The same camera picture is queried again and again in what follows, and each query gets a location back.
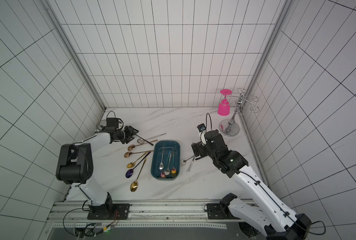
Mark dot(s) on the copper spoon upper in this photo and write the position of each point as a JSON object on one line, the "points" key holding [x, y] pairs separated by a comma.
{"points": [[131, 147]]}

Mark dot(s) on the teal plastic storage box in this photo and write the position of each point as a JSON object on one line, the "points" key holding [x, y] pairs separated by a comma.
{"points": [[168, 145]]}

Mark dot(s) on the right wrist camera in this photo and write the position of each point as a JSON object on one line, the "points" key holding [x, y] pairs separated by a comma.
{"points": [[202, 129]]}

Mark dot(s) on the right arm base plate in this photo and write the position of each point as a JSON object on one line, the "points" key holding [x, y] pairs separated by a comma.
{"points": [[218, 212]]}

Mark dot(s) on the silver spoon clear handle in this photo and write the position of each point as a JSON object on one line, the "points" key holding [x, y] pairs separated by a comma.
{"points": [[191, 165]]}

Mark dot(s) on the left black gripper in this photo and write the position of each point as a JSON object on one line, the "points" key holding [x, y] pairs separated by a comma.
{"points": [[131, 132]]}

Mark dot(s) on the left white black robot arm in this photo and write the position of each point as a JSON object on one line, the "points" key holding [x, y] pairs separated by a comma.
{"points": [[75, 166]]}

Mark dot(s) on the silver spoon pile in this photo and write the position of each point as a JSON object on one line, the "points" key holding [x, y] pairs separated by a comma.
{"points": [[154, 137]]}

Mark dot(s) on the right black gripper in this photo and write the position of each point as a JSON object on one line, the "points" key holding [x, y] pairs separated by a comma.
{"points": [[198, 149]]}

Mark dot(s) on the aluminium mounting rail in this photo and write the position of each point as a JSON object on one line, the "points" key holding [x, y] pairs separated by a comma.
{"points": [[172, 213]]}

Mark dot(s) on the pink upside-down wine glass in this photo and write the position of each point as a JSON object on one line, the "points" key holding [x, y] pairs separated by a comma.
{"points": [[224, 107]]}

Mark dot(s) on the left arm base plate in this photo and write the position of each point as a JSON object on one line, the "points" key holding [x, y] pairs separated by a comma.
{"points": [[103, 212]]}

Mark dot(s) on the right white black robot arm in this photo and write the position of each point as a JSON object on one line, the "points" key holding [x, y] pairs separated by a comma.
{"points": [[274, 219]]}

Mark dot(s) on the grey translucent cup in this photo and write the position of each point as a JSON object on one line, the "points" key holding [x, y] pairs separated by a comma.
{"points": [[101, 124]]}

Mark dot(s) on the short gold spoon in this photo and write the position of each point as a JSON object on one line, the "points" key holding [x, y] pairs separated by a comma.
{"points": [[132, 164]]}

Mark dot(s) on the chrome wine glass rack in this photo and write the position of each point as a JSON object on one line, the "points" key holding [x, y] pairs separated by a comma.
{"points": [[229, 127]]}

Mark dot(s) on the long gold spoon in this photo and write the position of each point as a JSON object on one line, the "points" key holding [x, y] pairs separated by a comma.
{"points": [[134, 185]]}

